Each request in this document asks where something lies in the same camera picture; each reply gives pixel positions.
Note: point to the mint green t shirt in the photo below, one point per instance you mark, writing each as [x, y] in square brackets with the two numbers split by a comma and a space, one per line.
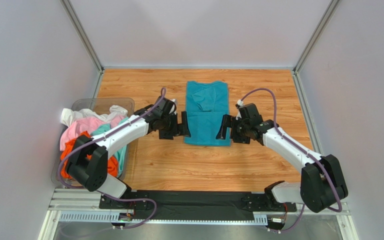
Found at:
[120, 155]

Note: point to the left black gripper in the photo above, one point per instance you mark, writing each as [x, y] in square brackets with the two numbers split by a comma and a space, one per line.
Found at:
[179, 128]

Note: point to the orange t shirt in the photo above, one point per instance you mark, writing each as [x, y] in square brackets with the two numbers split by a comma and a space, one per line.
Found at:
[67, 145]

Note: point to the teal t shirt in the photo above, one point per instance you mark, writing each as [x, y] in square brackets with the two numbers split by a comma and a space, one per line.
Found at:
[205, 105]

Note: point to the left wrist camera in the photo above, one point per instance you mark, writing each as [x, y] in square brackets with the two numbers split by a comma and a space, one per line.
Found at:
[174, 101]

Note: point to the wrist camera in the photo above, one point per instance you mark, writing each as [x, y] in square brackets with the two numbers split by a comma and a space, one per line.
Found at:
[239, 104]
[174, 101]

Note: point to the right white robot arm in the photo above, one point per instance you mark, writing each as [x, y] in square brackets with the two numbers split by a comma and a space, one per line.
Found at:
[322, 184]

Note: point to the clear plastic bin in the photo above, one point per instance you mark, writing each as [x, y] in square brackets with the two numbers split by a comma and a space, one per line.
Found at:
[100, 106]

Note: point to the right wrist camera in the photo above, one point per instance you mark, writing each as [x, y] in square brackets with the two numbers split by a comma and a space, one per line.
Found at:
[239, 104]

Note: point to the white t shirt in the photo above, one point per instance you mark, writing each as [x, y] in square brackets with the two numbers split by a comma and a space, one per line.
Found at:
[78, 114]

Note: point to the aluminium front frame rail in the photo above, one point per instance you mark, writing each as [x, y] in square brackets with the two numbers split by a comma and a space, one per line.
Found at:
[80, 205]

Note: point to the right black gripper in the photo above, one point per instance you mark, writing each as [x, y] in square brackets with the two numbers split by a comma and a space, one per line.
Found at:
[234, 127]

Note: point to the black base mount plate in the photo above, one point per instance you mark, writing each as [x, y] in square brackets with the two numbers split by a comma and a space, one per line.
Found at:
[196, 205]

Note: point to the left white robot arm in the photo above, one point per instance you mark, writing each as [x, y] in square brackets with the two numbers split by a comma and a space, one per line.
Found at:
[87, 163]

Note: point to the pink t shirt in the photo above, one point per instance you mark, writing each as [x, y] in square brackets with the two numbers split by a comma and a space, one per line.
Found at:
[91, 124]

